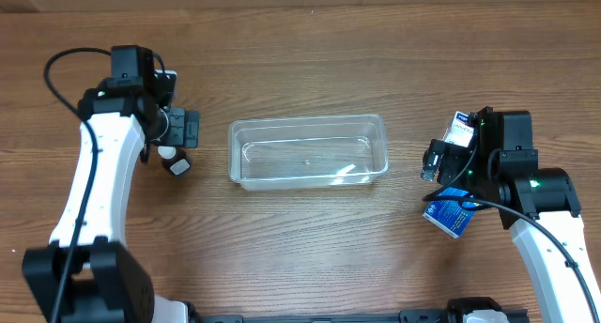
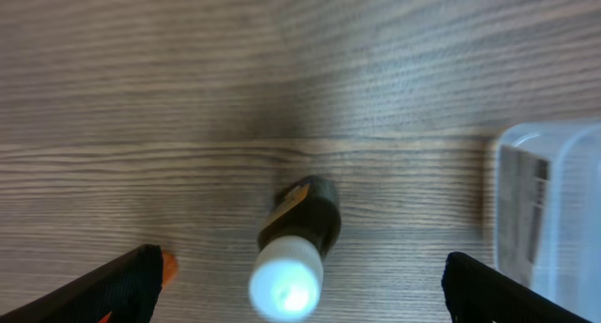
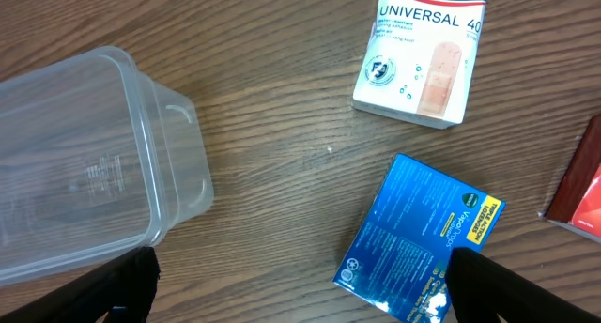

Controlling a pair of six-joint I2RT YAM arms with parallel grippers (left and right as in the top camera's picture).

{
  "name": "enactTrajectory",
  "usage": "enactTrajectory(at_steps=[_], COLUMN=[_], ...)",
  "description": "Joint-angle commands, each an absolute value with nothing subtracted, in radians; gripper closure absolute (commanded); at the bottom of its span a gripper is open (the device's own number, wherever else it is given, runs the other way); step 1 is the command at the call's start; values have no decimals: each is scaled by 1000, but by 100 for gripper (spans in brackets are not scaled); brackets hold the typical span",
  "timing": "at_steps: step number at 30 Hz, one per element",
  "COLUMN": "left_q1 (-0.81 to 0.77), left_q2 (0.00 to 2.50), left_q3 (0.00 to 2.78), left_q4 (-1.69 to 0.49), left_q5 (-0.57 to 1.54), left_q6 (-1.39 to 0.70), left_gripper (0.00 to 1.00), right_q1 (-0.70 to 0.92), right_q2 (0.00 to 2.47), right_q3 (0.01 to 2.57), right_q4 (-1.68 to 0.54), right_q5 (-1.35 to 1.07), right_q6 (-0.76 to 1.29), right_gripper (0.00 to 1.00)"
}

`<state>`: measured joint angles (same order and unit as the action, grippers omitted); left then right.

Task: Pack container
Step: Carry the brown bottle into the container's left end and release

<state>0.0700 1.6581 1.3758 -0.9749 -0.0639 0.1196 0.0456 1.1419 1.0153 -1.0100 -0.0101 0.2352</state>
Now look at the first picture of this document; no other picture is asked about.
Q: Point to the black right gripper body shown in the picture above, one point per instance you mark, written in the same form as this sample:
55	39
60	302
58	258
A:
448	161

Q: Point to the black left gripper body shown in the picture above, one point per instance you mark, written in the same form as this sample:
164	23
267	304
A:
189	129

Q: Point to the black bottle white cap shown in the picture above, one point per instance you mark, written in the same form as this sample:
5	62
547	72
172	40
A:
174	160

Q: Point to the white Hansaplast plaster box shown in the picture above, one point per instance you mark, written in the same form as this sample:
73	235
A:
459	131

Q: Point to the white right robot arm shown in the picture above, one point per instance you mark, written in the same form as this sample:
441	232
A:
539	208

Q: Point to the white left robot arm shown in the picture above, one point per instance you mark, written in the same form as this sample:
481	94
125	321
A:
86	273

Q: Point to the clear plastic container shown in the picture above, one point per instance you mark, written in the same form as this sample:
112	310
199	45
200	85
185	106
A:
307	152

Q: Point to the blue medicine box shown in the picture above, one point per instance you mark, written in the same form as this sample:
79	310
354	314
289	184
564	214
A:
449	216

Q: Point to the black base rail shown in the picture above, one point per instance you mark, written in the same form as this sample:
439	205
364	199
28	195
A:
469	309

